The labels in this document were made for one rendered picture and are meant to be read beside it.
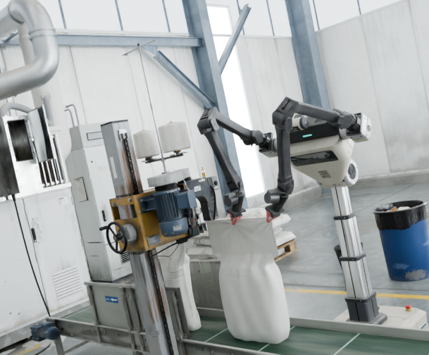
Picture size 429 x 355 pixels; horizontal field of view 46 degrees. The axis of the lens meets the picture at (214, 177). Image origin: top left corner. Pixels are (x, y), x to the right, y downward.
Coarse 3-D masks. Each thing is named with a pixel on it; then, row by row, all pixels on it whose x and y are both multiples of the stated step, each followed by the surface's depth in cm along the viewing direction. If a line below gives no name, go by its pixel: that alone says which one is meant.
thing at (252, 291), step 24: (216, 240) 304; (240, 240) 291; (264, 240) 277; (240, 264) 287; (264, 264) 277; (240, 288) 285; (264, 288) 276; (240, 312) 289; (264, 312) 277; (240, 336) 293; (264, 336) 281
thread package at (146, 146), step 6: (138, 132) 298; (144, 132) 297; (150, 132) 299; (138, 138) 298; (144, 138) 297; (150, 138) 298; (138, 144) 298; (144, 144) 297; (150, 144) 298; (156, 144) 302; (138, 150) 298; (144, 150) 297; (150, 150) 298; (156, 150) 300; (138, 156) 299; (144, 156) 297; (150, 156) 303
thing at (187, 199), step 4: (184, 192) 270; (188, 192) 268; (192, 192) 274; (176, 196) 269; (180, 196) 269; (184, 196) 268; (188, 196) 267; (192, 196) 273; (176, 200) 271; (180, 200) 269; (184, 200) 268; (188, 200) 267; (192, 200) 272; (180, 204) 269; (184, 204) 268; (188, 204) 267; (192, 204) 271; (196, 204) 275; (180, 208) 270; (184, 208) 269; (188, 208) 272; (188, 212) 272
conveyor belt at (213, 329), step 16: (80, 320) 404; (208, 320) 341; (224, 320) 334; (192, 336) 318; (208, 336) 312; (224, 336) 306; (288, 336) 286; (304, 336) 281; (320, 336) 277; (336, 336) 272; (352, 336) 268; (368, 336) 264; (384, 336) 260; (272, 352) 269; (288, 352) 265; (304, 352) 261; (320, 352) 257; (336, 352) 253; (352, 352) 249; (368, 352) 246; (384, 352) 242; (400, 352) 239; (416, 352) 236
